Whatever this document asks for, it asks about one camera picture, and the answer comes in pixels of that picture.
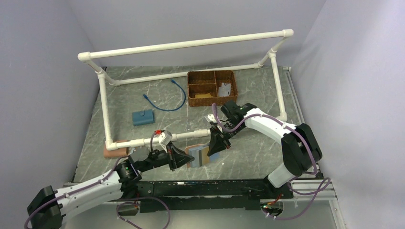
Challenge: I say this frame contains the white PVC pipe frame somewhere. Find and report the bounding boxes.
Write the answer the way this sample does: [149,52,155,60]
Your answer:
[77,29,294,151]

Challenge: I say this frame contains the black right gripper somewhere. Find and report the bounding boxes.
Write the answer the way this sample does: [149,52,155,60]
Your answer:
[207,121,244,156]

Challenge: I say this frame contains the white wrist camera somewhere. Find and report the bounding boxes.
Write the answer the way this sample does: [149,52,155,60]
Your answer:
[204,114,217,125]
[154,130,172,146]

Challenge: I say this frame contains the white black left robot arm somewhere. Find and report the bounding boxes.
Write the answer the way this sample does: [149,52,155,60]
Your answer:
[24,142,194,229]

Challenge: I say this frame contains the orange credit card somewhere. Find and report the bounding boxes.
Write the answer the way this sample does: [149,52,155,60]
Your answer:
[195,93,213,99]
[195,94,208,98]
[190,147,210,167]

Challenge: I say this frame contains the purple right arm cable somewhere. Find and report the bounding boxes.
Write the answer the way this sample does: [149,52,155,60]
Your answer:
[211,103,332,221]

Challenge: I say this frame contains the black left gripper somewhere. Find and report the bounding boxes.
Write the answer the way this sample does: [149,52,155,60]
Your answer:
[139,140,193,172]

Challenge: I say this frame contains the blue ethernet cable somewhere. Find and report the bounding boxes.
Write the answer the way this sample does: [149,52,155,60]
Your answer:
[142,79,187,112]

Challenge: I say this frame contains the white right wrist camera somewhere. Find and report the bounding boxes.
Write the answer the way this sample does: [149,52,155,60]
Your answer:
[204,114,217,125]

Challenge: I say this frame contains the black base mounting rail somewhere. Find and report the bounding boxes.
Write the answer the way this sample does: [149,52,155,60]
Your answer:
[105,178,294,213]

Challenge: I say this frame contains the grey cards in basket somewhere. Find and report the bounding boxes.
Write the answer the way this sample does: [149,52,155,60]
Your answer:
[218,83,232,97]

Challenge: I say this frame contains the aluminium extrusion rail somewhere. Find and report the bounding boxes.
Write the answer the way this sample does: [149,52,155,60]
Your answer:
[50,170,347,229]

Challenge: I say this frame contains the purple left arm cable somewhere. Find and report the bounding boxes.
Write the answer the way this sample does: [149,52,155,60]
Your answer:
[24,131,171,229]

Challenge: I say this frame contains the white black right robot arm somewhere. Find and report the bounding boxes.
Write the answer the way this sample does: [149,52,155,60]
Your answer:
[205,101,322,198]

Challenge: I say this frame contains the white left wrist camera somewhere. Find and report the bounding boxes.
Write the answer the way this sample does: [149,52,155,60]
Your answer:
[154,130,172,146]

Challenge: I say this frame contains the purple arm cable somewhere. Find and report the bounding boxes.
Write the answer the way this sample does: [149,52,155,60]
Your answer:
[24,131,171,229]
[211,103,332,221]

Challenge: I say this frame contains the brown wicker divided basket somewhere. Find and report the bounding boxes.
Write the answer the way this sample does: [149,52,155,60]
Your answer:
[187,70,238,107]

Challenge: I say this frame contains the blue leather card holder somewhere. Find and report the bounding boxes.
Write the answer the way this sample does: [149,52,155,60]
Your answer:
[132,109,155,126]

